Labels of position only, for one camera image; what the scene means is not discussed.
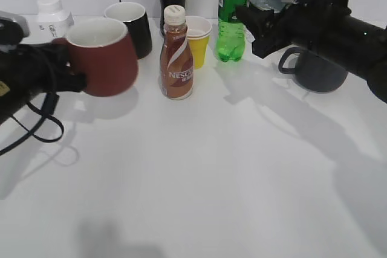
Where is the white paper cup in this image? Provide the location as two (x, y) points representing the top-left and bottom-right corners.
(186, 16), (212, 39)

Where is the dark red mug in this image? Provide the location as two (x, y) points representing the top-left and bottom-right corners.
(63, 17), (139, 97)

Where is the white yogurt drink bottle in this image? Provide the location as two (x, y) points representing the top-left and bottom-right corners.
(22, 0), (74, 44)

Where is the yellow paper cup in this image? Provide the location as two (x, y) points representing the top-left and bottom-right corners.
(188, 36), (210, 69)

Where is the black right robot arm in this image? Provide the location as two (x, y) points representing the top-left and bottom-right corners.
(236, 0), (386, 101)

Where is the dark grey mug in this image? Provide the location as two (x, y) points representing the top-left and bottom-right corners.
(278, 47), (348, 93)

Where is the green soda bottle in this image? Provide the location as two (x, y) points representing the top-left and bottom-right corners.
(216, 0), (247, 62)

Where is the black cable loop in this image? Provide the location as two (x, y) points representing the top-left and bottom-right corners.
(0, 46), (65, 156)

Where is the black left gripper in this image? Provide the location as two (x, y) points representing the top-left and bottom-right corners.
(18, 38), (87, 92)

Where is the black mug white interior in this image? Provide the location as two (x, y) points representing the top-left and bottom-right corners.
(104, 2), (153, 59)

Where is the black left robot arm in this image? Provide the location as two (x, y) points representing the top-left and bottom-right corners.
(1, 12), (86, 123)

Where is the brown Nescafe coffee bottle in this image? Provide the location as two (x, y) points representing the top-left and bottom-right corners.
(160, 5), (194, 100)

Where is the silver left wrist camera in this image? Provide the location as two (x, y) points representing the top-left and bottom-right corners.
(1, 11), (30, 45)

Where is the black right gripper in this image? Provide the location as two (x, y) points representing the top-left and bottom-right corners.
(236, 1), (351, 58)

